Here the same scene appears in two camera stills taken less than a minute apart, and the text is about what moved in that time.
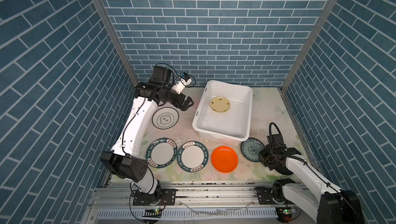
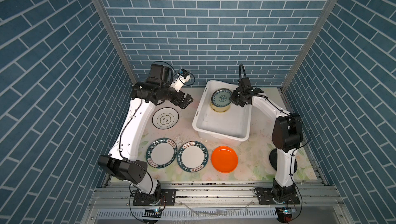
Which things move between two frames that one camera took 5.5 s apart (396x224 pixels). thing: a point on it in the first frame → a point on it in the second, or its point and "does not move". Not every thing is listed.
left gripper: [185, 105] does not move
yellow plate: [219, 104] does not move
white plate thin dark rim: [165, 118] does not move
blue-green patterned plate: [250, 148] → [220, 97]
